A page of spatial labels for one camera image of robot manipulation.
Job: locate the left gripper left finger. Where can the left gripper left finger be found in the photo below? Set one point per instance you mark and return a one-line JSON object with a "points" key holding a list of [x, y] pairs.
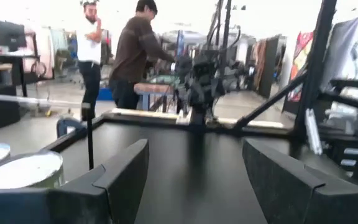
{"points": [[73, 202]]}

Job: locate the black shelf post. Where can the black shelf post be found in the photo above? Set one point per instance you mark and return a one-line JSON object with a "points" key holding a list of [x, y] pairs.
{"points": [[90, 140]]}

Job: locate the colourful poster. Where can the colourful poster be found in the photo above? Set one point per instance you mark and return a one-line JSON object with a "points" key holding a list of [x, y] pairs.
{"points": [[301, 56]]}

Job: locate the black background desk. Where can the black background desk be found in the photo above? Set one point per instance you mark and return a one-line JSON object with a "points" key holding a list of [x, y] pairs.
{"points": [[22, 74]]}

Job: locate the person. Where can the person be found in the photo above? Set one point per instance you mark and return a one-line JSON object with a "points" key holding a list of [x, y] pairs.
{"points": [[135, 53], [87, 49]]}

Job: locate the hanging clothes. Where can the hanging clothes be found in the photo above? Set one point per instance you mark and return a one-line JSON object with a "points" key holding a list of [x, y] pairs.
{"points": [[48, 46]]}

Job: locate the silver bracket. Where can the silver bracket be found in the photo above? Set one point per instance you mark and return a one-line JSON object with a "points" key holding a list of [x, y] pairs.
{"points": [[313, 133]]}

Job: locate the dark standing panel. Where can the dark standing panel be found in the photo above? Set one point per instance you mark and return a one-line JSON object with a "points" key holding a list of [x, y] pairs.
{"points": [[269, 68]]}

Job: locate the black computer monitor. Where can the black computer monitor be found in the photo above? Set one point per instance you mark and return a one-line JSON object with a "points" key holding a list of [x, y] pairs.
{"points": [[8, 35]]}

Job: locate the grey hanging cloth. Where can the grey hanging cloth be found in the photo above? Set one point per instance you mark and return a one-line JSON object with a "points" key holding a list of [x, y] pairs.
{"points": [[346, 46]]}

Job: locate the frame clamp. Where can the frame clamp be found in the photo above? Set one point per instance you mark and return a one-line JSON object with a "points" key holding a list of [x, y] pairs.
{"points": [[68, 124]]}

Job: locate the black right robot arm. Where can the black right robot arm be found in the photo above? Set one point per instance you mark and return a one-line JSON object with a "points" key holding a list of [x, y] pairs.
{"points": [[202, 90]]}

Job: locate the wooden table blue legs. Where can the wooden table blue legs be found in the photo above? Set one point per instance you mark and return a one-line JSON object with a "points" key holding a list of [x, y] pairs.
{"points": [[152, 88]]}

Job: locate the blue floor bin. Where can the blue floor bin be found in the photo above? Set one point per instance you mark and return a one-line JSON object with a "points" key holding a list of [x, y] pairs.
{"points": [[105, 94]]}

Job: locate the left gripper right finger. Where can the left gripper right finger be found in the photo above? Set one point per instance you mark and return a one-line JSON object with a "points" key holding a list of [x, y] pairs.
{"points": [[306, 202]]}

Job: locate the black table mat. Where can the black table mat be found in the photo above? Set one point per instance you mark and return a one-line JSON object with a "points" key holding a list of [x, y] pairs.
{"points": [[194, 174]]}

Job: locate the green label seafood can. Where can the green label seafood can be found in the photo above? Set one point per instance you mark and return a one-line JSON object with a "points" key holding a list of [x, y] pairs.
{"points": [[20, 169]]}

